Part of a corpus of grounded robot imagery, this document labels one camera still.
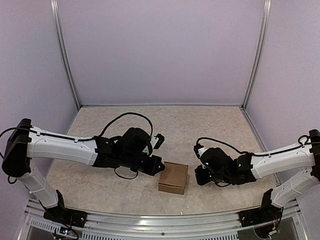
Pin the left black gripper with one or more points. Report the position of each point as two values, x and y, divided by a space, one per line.
152 170

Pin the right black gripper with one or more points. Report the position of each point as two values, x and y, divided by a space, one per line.
201 180

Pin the brown cardboard paper box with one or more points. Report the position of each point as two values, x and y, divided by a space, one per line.
173 179

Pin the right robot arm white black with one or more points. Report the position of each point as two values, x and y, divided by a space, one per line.
303 155

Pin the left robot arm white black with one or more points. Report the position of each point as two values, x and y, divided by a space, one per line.
27 142

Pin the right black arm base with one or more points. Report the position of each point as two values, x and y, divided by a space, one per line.
262 214

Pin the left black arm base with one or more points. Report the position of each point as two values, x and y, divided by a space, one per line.
63 215

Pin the small green circuit board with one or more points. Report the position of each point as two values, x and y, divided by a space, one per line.
64 231

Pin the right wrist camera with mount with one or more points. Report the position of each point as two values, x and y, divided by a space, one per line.
199 150

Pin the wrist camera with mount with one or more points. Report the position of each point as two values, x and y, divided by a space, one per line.
153 144
199 150

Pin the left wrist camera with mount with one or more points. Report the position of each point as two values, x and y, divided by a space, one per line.
153 144

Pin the front aluminium rail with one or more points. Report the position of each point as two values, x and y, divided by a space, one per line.
112 226

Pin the right aluminium frame post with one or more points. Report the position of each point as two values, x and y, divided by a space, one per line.
258 53

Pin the aluminium frame post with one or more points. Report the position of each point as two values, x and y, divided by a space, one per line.
54 4
258 53

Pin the left aluminium frame post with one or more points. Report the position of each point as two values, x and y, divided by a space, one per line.
54 4

